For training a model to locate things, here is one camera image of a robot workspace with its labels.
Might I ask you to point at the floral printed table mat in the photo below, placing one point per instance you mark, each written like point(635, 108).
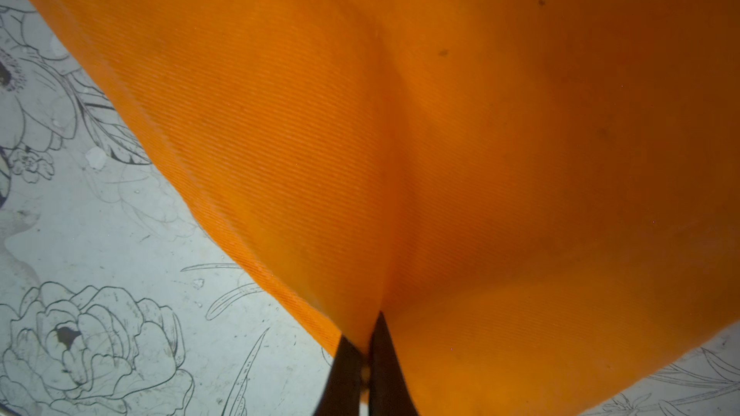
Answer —
point(114, 301)

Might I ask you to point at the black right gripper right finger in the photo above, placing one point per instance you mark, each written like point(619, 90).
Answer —
point(388, 392)

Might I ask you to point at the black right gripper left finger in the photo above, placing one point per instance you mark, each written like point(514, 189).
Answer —
point(341, 396)

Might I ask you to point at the orange long pants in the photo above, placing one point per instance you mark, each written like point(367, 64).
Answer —
point(540, 197)

